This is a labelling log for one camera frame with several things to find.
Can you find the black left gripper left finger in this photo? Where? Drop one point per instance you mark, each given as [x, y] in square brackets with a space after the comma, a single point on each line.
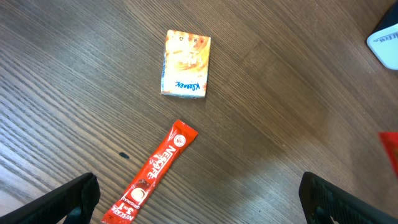
[73, 202]

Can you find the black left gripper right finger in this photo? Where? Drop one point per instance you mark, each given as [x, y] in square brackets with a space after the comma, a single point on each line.
[323, 202]

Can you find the red stick sachet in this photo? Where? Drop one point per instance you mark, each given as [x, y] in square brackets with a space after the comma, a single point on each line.
[126, 209]

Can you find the red candy bag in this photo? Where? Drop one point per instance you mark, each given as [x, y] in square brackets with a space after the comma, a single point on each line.
[389, 141]

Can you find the white barcode scanner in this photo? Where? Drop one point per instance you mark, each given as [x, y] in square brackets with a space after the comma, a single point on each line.
[383, 40]

